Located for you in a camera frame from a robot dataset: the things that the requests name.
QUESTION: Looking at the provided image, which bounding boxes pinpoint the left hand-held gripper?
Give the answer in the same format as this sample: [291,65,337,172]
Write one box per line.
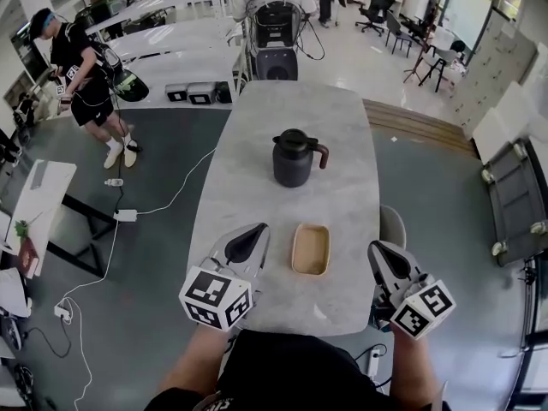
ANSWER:
[178,223,272,331]

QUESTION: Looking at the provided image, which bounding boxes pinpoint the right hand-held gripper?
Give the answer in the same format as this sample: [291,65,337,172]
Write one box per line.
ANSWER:
[368,241,457,341]

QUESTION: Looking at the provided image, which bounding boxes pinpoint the beige rectangular tray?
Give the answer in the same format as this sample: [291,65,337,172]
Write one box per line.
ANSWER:
[291,223,333,276]

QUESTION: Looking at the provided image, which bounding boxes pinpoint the person's left forearm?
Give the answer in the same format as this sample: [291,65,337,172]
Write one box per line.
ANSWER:
[158,325,239,396]

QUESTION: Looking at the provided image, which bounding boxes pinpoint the person's right forearm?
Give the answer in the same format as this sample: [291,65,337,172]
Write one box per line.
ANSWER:
[387,331,438,406]

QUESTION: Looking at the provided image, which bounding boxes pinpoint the light grey chair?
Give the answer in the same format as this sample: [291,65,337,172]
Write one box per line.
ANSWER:
[379,205,407,252]

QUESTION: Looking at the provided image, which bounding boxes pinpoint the grey marble table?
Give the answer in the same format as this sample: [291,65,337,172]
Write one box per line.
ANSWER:
[187,80,381,337]

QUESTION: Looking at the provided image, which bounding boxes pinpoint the black thermal jug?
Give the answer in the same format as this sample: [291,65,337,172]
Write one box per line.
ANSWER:
[272,128,331,188]

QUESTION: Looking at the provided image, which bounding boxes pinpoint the person's black clothing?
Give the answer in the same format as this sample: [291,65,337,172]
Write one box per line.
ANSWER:
[145,330,450,411]

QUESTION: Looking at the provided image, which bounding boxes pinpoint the grey platform cart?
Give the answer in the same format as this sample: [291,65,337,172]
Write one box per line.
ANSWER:
[481,141,548,267]

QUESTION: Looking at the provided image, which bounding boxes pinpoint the wooden step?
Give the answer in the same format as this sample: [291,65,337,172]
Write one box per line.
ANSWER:
[362,98,480,160]

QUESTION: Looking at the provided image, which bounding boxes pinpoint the grey storage box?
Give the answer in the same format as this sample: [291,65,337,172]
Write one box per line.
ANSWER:
[187,82,217,105]
[165,83,189,104]

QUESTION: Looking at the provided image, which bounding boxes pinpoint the white foam panels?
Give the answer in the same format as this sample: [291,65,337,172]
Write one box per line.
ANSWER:
[473,81,548,164]

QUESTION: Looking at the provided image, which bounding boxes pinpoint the dark grey chair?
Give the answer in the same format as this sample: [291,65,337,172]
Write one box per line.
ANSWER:
[255,47,300,81]

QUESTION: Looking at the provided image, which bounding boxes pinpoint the white desk black legs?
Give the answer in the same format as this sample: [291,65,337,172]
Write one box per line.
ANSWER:
[12,159,106,277]

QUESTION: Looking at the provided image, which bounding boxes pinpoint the black green bag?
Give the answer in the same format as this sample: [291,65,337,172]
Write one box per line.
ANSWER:
[109,68,151,102]

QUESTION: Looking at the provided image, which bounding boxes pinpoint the red book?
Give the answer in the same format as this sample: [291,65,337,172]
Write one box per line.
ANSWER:
[17,240,40,277]

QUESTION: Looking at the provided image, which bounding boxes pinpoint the grey laptop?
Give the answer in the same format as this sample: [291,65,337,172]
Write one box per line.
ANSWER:
[30,160,49,190]

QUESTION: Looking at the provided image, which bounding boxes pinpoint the white chair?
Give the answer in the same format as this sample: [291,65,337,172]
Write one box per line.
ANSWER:
[417,45,457,93]

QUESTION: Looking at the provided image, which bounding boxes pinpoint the grey lockers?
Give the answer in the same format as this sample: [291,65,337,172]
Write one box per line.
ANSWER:
[456,10,539,130]

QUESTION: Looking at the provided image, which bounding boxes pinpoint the white shelving unit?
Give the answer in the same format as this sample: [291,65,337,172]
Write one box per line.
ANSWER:
[85,0,253,98]

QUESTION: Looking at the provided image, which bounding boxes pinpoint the black backpack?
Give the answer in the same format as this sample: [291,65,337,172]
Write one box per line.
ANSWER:
[252,0,301,53]

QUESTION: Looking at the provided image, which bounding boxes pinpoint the dark tripod stand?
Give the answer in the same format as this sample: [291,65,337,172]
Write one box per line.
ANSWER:
[402,0,442,86]

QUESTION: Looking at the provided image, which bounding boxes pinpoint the grey side chair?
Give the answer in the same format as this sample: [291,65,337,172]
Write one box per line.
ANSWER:
[384,10,414,57]

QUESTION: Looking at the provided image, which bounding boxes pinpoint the black office chair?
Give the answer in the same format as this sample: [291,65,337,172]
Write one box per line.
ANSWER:
[354,0,396,38]

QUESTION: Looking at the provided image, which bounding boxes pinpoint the whiteboard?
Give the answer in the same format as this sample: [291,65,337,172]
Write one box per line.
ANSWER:
[444,0,493,51]

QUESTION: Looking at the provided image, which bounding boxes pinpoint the white cable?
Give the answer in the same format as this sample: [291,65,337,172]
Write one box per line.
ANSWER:
[135,147,217,216]

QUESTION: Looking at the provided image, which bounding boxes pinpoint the black camera tripod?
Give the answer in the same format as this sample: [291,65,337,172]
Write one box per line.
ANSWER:
[498,254,548,359]

